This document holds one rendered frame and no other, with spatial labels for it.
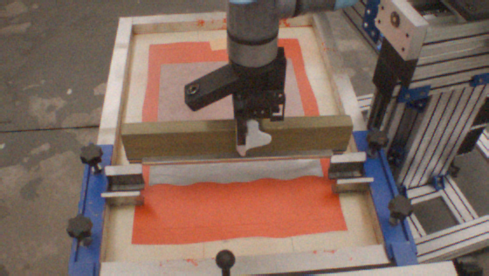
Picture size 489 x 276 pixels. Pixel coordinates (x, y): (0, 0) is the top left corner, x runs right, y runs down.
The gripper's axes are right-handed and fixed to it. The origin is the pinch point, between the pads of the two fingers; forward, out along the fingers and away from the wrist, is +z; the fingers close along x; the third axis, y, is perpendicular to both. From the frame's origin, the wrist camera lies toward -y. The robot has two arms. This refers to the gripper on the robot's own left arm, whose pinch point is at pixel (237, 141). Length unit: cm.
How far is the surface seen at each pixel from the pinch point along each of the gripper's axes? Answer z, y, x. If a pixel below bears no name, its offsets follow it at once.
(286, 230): 13.6, 8.4, -11.0
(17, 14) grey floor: 109, -138, 222
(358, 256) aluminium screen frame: 10.1, 19.8, -19.4
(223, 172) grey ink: 12.8, -2.9, 3.0
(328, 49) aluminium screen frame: 10.3, 26.2, 38.6
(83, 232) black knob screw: 3.2, -27.0, -15.2
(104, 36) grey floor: 109, -72, 188
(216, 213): 13.5, -4.8, -6.3
